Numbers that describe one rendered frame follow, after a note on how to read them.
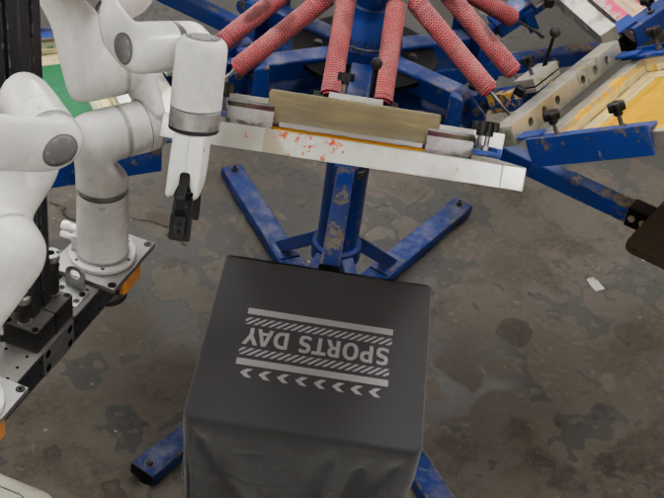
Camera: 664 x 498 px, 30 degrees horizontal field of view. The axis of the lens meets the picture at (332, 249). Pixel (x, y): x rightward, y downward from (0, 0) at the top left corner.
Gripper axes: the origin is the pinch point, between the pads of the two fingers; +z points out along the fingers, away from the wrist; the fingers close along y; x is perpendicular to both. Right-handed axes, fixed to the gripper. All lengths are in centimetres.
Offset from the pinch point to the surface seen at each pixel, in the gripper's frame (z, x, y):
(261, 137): -10.5, 9.1, -14.6
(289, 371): 44, 18, -41
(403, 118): -1, 34, -73
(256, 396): 46, 13, -33
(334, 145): -11.0, 20.7, -14.5
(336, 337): 40, 27, -52
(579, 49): 3, 88, -189
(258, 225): 84, -1, -221
